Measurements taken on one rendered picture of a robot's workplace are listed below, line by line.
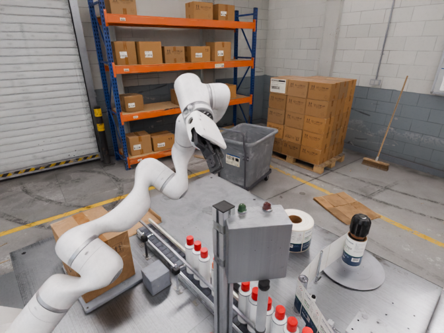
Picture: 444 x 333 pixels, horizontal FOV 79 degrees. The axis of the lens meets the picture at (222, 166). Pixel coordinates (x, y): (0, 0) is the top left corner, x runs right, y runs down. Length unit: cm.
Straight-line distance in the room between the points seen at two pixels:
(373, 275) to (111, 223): 120
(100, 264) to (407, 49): 508
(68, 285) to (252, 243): 62
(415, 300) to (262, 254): 93
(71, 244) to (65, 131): 411
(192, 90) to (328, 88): 356
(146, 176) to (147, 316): 61
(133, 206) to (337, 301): 95
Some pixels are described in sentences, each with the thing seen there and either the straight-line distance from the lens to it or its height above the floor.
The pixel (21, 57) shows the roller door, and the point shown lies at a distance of 487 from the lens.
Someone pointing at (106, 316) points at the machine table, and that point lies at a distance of 141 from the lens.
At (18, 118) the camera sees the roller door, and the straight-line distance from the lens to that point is 496.
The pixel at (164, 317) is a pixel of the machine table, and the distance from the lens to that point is 134.
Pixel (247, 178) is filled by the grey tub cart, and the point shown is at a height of 31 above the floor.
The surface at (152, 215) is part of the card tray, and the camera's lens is 191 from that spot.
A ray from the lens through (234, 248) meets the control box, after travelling 73.
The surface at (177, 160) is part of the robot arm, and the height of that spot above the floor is 146.
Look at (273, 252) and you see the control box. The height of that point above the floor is 139.
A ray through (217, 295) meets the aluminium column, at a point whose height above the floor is 117.
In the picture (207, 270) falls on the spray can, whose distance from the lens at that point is 127.
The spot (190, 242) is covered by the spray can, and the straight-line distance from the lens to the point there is 128.
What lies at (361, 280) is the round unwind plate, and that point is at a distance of 150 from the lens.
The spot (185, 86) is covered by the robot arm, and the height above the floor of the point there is 178.
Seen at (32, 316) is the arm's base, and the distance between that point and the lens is 112.
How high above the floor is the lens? 189
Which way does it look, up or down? 24 degrees down
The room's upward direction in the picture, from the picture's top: straight up
